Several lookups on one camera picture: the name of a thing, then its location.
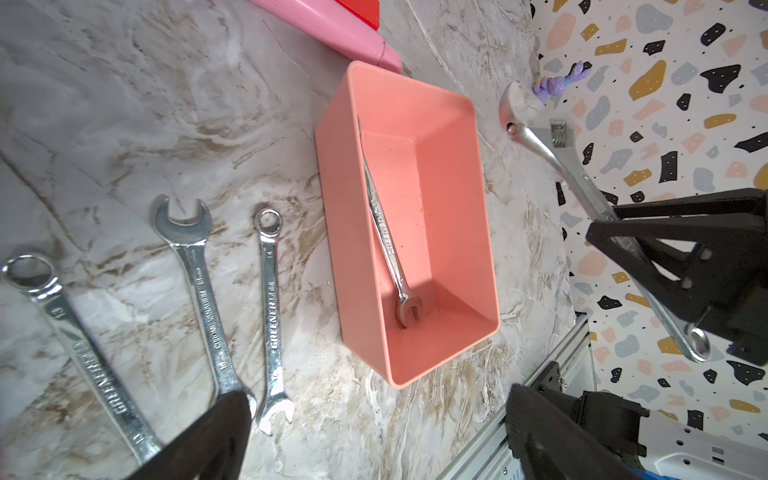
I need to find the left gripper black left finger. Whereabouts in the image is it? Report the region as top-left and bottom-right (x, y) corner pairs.
(122, 391), (252, 479)

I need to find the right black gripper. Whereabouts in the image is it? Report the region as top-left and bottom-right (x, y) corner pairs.
(587, 188), (767, 366)

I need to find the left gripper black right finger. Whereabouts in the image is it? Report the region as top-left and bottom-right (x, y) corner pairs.
(505, 384), (638, 479)

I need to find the long silver combination wrench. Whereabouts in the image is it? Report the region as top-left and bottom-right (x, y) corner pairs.
(356, 118), (422, 328)

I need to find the medium silver combination wrench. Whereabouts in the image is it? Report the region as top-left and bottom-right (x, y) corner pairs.
(150, 194), (257, 418)

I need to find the small silver combination wrench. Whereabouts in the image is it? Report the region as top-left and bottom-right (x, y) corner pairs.
(254, 207), (295, 436)

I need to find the silver end wrench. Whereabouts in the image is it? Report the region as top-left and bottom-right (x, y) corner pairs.
(1, 253), (163, 464)

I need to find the silver adjustable wrench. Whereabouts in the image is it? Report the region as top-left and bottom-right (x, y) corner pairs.
(499, 81), (711, 363)

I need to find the pink plastic storage box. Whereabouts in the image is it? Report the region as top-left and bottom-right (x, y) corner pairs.
(315, 61), (500, 389)

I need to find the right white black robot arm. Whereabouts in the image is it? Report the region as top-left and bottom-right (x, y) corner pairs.
(539, 188), (767, 479)

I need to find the small purple toy figure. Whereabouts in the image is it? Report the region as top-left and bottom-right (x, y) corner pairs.
(533, 61), (592, 102)

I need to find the small red block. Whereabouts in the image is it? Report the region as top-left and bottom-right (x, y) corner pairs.
(336, 0), (380, 31)

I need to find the pink cylindrical flashlight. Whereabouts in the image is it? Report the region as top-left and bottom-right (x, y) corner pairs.
(251, 0), (404, 74)

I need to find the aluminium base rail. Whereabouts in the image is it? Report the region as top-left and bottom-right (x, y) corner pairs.
(438, 312), (597, 479)

